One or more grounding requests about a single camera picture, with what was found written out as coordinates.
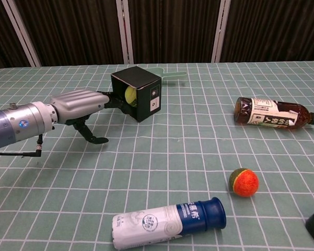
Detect dark pleated curtain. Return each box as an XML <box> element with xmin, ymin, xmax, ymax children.
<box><xmin>0</xmin><ymin>0</ymin><xmax>314</xmax><ymax>74</ymax></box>

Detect black cardboard box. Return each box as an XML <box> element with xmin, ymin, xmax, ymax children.
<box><xmin>110</xmin><ymin>66</ymin><xmax>162</xmax><ymax>123</ymax></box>

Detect brown tea bottle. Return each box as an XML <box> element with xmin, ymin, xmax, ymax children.
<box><xmin>234</xmin><ymin>96</ymin><xmax>314</xmax><ymax>130</ymax></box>

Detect white frame post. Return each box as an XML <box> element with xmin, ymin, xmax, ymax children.
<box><xmin>211</xmin><ymin>0</ymin><xmax>232</xmax><ymax>63</ymax></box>
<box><xmin>1</xmin><ymin>0</ymin><xmax>42</xmax><ymax>67</ymax></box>
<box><xmin>115</xmin><ymin>0</ymin><xmax>134</xmax><ymax>65</ymax></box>

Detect light green plastic scoop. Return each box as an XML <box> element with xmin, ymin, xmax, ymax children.
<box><xmin>156</xmin><ymin>66</ymin><xmax>188</xmax><ymax>81</ymax></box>

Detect orange and green ball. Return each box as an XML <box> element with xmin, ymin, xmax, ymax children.
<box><xmin>229</xmin><ymin>167</ymin><xmax>260</xmax><ymax>198</ymax></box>

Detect yellow tennis ball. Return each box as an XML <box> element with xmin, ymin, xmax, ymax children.
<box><xmin>124</xmin><ymin>86</ymin><xmax>138</xmax><ymax>108</ymax></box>

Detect white bottle with blue cap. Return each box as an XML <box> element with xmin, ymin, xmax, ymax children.
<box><xmin>111</xmin><ymin>197</ymin><xmax>227</xmax><ymax>250</ymax></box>

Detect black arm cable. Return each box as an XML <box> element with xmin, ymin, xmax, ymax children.
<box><xmin>0</xmin><ymin>133</ymin><xmax>44</xmax><ymax>158</ymax></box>

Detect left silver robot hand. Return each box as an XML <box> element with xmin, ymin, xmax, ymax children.
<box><xmin>50</xmin><ymin>89</ymin><xmax>132</xmax><ymax>145</ymax></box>

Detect green checked tablecloth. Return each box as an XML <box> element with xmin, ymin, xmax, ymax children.
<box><xmin>0</xmin><ymin>60</ymin><xmax>314</xmax><ymax>251</ymax></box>

